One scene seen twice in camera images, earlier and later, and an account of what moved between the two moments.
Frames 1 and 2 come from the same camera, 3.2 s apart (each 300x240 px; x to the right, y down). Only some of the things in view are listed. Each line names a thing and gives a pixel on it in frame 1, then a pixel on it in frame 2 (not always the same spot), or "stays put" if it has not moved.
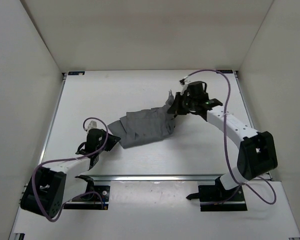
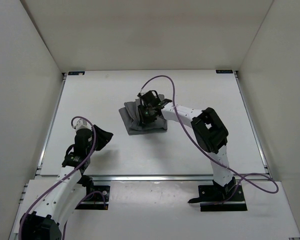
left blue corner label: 76,73 stays put
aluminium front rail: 153,177 stays put
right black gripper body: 190,102 -> 146,114
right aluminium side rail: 247,108 stays put
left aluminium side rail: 50,128 stays put
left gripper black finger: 112,140 -> 102,138
